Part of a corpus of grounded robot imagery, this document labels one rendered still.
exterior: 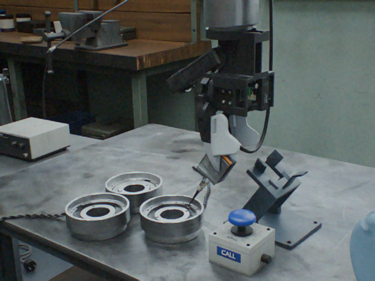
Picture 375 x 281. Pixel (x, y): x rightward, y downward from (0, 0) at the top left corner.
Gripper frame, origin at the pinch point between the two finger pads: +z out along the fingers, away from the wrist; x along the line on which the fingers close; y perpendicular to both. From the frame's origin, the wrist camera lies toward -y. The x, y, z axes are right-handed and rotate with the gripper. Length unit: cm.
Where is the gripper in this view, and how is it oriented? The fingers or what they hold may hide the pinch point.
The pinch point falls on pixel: (220, 159)
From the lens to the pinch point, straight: 81.3
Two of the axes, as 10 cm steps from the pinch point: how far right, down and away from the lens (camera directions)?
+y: 7.6, 1.8, -6.3
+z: 0.3, 9.5, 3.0
